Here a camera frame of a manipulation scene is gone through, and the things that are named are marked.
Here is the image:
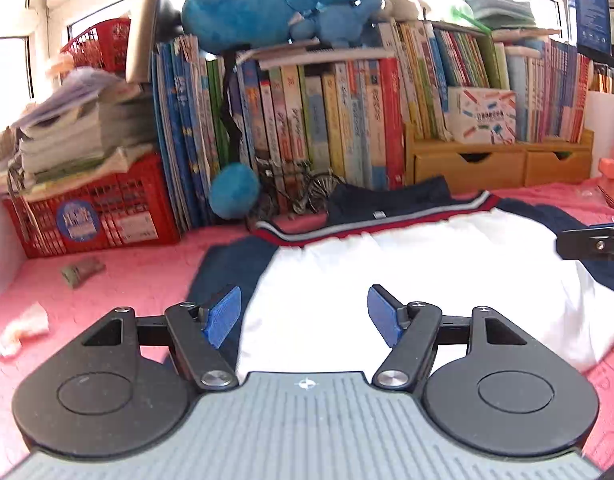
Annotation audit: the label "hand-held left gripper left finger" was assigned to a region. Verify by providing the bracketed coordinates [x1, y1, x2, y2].
[82, 285, 242, 392]

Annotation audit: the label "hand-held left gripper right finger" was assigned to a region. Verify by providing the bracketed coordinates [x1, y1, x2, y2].
[368, 285, 528, 392]

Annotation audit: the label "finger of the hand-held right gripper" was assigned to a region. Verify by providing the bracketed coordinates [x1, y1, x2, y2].
[556, 223, 614, 261]

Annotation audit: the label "navy and white jacket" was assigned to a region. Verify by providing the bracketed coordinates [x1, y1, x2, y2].
[187, 176, 614, 374]

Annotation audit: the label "pink bunny print blanket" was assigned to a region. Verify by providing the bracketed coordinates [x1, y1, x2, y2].
[0, 181, 614, 480]

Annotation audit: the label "black model bicycle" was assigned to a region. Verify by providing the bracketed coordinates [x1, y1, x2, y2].
[246, 156, 346, 222]

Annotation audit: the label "small grey toy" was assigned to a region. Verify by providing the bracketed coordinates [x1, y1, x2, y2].
[61, 256, 107, 290]

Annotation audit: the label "red plastic crate with sticker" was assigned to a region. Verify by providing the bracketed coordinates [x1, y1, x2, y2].
[1, 151, 181, 260]

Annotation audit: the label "wooden drawer organizer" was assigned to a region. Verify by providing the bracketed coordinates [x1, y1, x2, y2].
[403, 121, 595, 193]

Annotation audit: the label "row of slim schoolbooks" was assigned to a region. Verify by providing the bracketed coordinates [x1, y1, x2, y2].
[386, 19, 594, 144]

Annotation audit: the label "white printed cardboard box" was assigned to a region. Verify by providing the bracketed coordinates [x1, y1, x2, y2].
[446, 85, 519, 147]

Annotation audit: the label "crumpled white tissue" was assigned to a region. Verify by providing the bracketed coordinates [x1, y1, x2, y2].
[0, 301, 51, 360]

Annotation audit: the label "row of tall children's books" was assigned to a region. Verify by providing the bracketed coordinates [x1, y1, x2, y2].
[151, 34, 406, 232]

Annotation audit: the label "dark blue box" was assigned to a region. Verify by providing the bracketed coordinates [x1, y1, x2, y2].
[568, 0, 614, 59]

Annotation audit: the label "stack of paper booklets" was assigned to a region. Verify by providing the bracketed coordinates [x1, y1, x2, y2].
[0, 66, 159, 197]

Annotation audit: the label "folded green towels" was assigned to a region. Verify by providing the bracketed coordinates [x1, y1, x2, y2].
[451, 0, 536, 32]

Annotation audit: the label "tan flat board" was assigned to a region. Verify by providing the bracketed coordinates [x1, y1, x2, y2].
[125, 0, 164, 84]

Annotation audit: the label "plain red plastic crate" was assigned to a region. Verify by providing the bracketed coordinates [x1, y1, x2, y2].
[60, 17, 134, 76]

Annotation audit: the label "large blue plush toy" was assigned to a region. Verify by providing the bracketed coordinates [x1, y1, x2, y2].
[180, 0, 386, 57]

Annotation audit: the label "black hanging strap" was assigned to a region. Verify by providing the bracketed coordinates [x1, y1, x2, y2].
[221, 49, 249, 167]

